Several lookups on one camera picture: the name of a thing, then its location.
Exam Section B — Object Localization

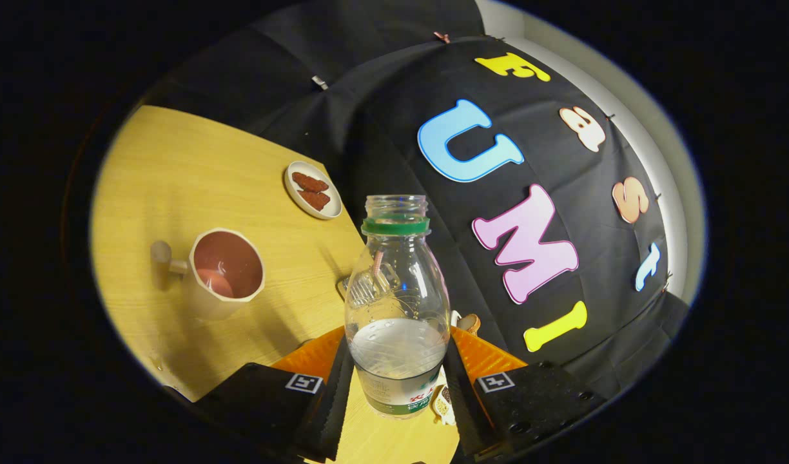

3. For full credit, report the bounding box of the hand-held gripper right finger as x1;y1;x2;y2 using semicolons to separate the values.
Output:
441;327;607;459

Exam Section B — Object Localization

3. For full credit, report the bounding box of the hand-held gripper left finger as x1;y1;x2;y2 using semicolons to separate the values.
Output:
198;325;355;462

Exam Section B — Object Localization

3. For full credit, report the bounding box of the clear plastic juice bottle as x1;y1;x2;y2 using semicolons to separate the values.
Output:
344;195;451;420

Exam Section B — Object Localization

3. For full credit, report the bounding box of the cream cup brown inside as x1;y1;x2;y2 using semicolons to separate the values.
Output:
151;227;266;322

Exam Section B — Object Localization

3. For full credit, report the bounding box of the white divided sauce tray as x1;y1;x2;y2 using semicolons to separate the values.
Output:
432;383;458;426

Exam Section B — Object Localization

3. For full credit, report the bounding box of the ribbed clear glass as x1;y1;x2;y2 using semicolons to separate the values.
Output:
336;269;402;307

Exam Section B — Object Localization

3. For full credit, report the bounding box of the white round plate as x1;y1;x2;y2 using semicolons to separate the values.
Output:
284;160;343;220

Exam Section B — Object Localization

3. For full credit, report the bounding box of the wooden table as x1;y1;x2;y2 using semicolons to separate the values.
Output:
90;105;463;464

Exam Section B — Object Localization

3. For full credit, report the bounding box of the black backdrop cloth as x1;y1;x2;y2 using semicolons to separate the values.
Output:
143;0;692;400

